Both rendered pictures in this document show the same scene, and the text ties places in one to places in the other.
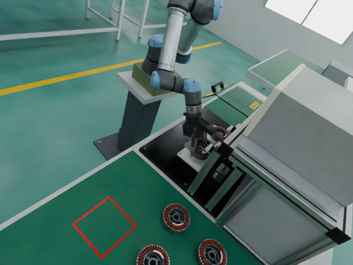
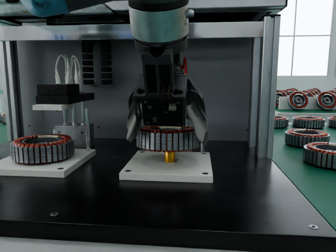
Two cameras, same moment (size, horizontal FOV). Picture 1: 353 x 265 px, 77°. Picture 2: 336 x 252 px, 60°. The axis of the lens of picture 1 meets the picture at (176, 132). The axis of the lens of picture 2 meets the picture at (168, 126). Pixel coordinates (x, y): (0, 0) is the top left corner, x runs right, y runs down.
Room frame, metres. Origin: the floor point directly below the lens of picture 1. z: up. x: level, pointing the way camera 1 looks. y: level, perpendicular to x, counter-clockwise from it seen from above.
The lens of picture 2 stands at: (0.98, 0.35, 0.93)
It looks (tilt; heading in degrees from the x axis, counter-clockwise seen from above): 9 degrees down; 253
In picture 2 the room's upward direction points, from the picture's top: straight up
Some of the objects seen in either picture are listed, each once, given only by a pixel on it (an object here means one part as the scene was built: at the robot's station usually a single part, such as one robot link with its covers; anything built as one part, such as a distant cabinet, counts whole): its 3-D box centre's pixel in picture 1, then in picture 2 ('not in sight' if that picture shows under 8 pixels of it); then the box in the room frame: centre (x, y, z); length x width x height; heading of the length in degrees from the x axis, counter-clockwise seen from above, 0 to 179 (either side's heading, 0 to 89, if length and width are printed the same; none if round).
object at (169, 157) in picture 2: not in sight; (169, 154); (0.83, -0.14, 0.80); 0.02 x 0.02 x 0.03
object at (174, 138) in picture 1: (208, 150); (108, 168); (0.93, -0.20, 0.76); 0.64 x 0.47 x 0.02; 158
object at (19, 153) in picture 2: (219, 134); (43, 147); (1.05, -0.24, 0.80); 0.11 x 0.11 x 0.04
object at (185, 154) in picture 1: (196, 156); (169, 164); (0.83, -0.14, 0.78); 0.15 x 0.15 x 0.01; 68
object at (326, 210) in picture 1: (298, 143); (137, 20); (0.82, -0.49, 1.09); 0.68 x 0.44 x 0.05; 158
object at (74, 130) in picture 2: not in sight; (75, 135); (1.00, -0.37, 0.80); 0.07 x 0.05 x 0.06; 158
